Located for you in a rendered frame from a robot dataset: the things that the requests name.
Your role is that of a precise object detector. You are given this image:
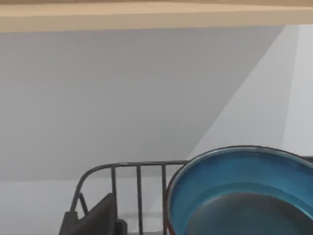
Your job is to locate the dark grey wire dish rack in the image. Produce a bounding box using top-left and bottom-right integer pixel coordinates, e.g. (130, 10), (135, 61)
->
(69, 156), (313, 235)

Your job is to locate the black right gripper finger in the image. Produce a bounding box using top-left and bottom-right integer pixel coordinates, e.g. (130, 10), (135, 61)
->
(58, 192), (118, 235)

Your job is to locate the wooden cupboard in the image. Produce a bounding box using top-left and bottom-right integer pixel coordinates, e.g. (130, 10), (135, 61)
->
(0, 0), (313, 33)

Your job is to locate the blue plate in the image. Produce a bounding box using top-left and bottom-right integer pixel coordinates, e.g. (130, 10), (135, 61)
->
(166, 145), (313, 235)

